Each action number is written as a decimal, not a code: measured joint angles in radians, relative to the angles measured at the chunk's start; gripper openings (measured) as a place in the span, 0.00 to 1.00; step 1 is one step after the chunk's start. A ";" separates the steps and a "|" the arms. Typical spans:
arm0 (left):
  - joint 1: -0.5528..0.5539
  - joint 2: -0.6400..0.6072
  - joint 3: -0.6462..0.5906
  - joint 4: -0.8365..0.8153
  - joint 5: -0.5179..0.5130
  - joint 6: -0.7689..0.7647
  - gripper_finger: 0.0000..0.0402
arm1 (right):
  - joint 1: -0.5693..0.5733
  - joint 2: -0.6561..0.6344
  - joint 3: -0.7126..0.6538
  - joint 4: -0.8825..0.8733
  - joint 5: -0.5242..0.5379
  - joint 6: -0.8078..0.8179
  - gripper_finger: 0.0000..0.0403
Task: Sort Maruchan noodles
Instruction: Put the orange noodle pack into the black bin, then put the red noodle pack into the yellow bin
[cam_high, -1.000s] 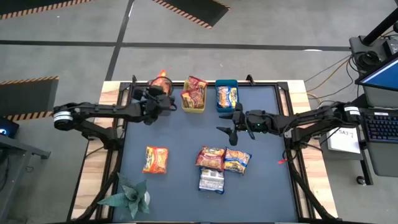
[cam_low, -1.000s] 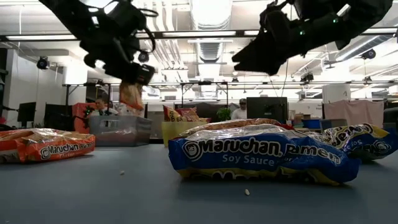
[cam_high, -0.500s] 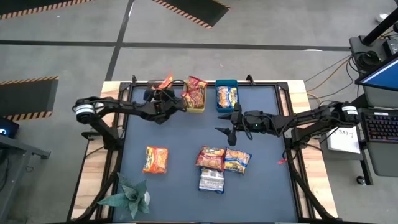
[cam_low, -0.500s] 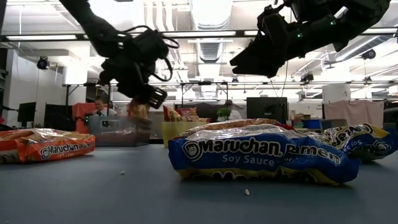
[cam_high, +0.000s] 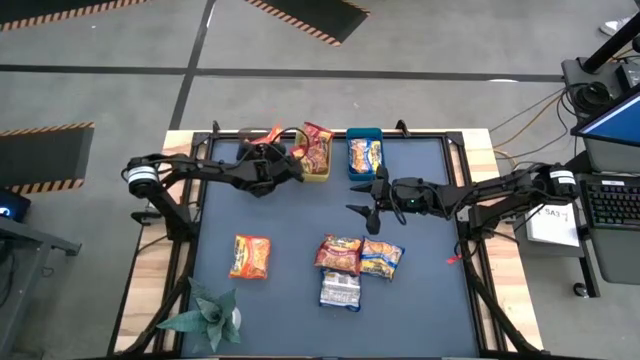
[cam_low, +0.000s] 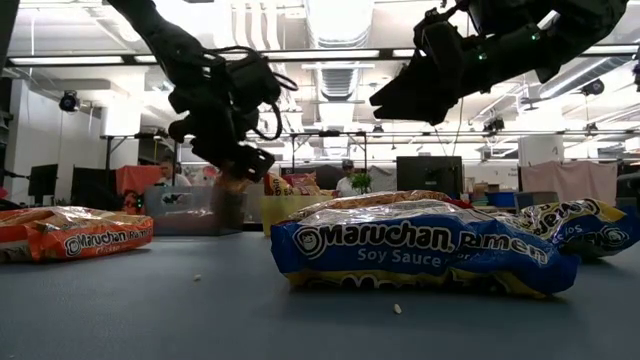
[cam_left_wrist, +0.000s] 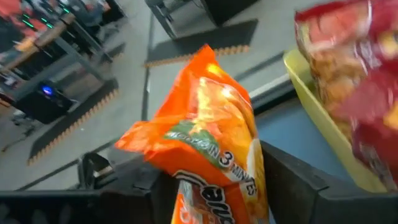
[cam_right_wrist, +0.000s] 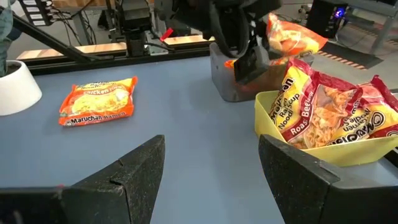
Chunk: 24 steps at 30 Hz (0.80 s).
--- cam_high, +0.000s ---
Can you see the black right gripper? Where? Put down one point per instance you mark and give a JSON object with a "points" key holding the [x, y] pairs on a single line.
{"points": [[420, 197]]}

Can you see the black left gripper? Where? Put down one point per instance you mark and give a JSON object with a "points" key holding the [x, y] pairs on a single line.
{"points": [[260, 172]]}

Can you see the red roast beef ramen pack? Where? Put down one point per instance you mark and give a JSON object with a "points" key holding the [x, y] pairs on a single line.
{"points": [[320, 137], [299, 152], [337, 255]]}

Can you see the orange chicken ramen pack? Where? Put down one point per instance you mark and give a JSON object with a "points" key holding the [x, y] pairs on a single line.
{"points": [[250, 257], [270, 136]]}

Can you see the blue ramen noodle pack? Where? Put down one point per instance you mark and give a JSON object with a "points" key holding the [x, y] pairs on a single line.
{"points": [[375, 156], [382, 259], [357, 156]]}

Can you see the blue ramen pack white back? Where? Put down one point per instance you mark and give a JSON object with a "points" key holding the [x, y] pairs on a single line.
{"points": [[340, 292]]}

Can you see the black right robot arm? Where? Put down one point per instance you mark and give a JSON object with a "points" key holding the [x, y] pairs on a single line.
{"points": [[500, 192]]}

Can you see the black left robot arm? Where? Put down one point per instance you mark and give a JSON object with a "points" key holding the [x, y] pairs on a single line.
{"points": [[200, 170]]}

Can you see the yellow plastic bin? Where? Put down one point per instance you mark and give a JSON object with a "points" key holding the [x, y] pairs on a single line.
{"points": [[316, 178]]}

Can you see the grey translucent plastic bin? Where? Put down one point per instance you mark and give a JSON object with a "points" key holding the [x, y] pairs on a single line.
{"points": [[247, 134]]}

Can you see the blue plastic bin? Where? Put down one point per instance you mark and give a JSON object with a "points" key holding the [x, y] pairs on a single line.
{"points": [[365, 132]]}

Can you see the red clip tag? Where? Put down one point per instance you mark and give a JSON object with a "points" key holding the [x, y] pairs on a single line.
{"points": [[454, 259]]}

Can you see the black hazard-striped floor mat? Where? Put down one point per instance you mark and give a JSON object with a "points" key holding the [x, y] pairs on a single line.
{"points": [[320, 17], [45, 155]]}

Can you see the green plant in white pot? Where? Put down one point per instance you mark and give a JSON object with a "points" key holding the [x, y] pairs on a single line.
{"points": [[212, 317]]}

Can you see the white paper sheet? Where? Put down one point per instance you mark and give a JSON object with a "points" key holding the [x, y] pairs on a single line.
{"points": [[550, 227]]}

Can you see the black caster wheel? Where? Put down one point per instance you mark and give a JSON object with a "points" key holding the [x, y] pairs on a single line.
{"points": [[581, 290]]}

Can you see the black backlit keyboard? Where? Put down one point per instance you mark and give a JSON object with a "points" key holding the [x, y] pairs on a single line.
{"points": [[612, 205]]}

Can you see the grey pole base box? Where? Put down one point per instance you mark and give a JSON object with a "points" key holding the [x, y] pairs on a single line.
{"points": [[575, 70]]}

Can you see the computer monitor blue screen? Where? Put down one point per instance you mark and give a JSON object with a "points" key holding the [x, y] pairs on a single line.
{"points": [[615, 125]]}

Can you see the grey computer cart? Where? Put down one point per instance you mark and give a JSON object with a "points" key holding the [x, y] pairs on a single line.
{"points": [[620, 260]]}

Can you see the black device with blue light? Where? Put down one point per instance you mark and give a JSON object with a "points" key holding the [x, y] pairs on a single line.
{"points": [[12, 207]]}

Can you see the black pole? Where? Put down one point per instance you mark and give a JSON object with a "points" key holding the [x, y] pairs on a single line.
{"points": [[612, 44]]}

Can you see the grey side desk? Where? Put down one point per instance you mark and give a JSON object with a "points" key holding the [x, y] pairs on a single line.
{"points": [[20, 280]]}

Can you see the black metal table frame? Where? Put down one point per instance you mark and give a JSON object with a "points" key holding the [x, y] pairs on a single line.
{"points": [[430, 135]]}

